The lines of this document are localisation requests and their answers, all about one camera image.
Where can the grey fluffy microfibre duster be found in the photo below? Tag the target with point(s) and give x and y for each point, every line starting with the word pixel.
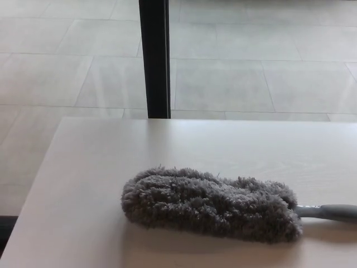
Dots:
pixel 200 203

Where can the black vertical frame post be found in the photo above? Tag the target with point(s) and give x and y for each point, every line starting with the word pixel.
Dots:
pixel 154 56

